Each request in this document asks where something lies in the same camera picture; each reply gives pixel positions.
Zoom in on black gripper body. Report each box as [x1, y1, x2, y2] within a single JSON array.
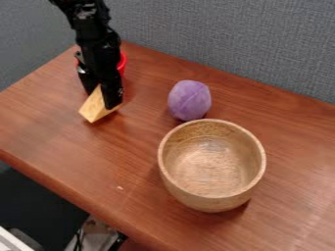
[[75, 27, 122, 78]]

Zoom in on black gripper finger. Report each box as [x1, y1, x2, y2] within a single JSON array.
[[75, 52, 99, 95], [101, 75, 125, 110]]

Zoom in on yellow cheese wedge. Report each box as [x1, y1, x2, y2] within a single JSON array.
[[79, 85, 122, 124]]

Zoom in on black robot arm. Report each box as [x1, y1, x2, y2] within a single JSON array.
[[49, 0, 123, 110]]

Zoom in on brown wooden bowl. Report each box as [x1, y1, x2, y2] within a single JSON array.
[[158, 119, 268, 213]]

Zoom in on red plastic cup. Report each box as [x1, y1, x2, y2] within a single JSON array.
[[75, 51, 127, 76]]

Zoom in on purple ball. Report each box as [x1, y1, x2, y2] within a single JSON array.
[[167, 79, 213, 121]]

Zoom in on grey metal table frame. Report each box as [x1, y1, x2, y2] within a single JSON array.
[[65, 216, 127, 251]]

